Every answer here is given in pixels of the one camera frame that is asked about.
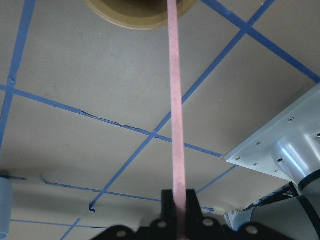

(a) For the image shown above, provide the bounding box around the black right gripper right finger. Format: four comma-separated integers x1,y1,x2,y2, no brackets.
186,189,223,240

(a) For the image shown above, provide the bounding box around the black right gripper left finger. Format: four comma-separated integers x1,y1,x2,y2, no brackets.
149,189,177,240

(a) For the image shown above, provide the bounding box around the light blue plastic cup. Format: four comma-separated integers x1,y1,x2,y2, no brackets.
0,173,13,240

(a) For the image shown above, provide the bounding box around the pink chopstick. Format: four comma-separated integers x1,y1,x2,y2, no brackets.
167,0,187,240

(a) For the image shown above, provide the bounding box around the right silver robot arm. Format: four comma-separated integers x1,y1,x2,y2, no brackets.
185,131,320,240

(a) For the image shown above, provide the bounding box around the bamboo cylinder holder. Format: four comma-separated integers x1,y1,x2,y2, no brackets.
85,0,196,31

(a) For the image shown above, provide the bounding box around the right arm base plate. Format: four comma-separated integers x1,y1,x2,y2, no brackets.
225,85,320,184

